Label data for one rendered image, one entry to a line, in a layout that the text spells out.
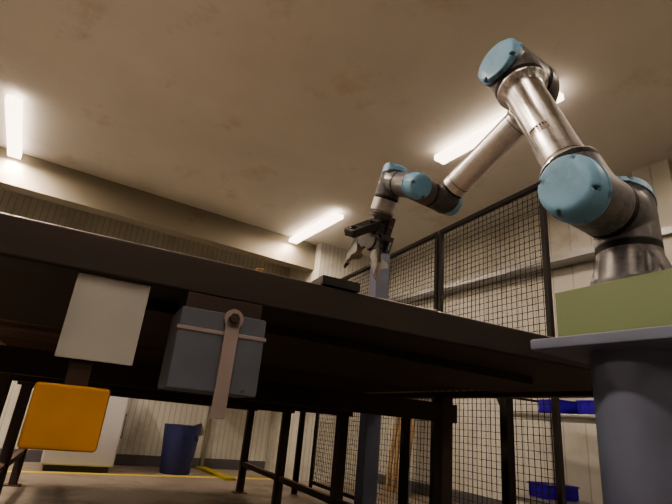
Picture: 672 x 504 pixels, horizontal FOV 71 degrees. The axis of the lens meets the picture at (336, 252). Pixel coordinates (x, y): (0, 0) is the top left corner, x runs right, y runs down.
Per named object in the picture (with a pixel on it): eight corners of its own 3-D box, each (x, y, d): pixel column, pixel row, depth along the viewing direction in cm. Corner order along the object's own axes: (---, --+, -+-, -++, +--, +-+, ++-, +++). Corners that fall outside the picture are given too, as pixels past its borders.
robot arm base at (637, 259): (696, 300, 88) (686, 251, 91) (665, 278, 79) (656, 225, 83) (610, 311, 99) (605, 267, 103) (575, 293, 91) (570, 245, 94)
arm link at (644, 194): (676, 249, 91) (665, 188, 96) (641, 227, 84) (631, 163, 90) (613, 264, 101) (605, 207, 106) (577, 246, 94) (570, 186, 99)
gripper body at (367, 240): (389, 256, 147) (400, 219, 146) (370, 251, 141) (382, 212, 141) (372, 251, 153) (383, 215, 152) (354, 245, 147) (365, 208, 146)
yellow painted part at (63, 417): (95, 453, 61) (138, 278, 69) (15, 448, 57) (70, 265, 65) (95, 448, 68) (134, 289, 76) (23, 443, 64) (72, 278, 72)
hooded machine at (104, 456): (106, 466, 537) (134, 345, 584) (115, 473, 487) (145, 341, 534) (36, 463, 504) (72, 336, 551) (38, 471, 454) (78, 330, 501)
